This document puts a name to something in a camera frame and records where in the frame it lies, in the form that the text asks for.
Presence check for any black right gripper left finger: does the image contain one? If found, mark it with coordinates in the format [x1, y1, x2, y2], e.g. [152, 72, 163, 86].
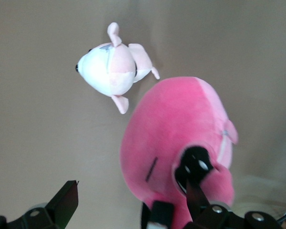
[46, 179, 80, 229]

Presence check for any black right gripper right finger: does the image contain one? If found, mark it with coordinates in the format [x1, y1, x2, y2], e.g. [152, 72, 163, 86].
[185, 175, 212, 215]

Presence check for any round pink plush toy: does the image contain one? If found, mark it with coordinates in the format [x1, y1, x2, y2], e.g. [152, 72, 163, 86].
[119, 76, 239, 229]

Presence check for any pale pink white plush dog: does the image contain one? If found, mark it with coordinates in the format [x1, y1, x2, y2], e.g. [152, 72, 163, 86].
[75, 22, 161, 115]

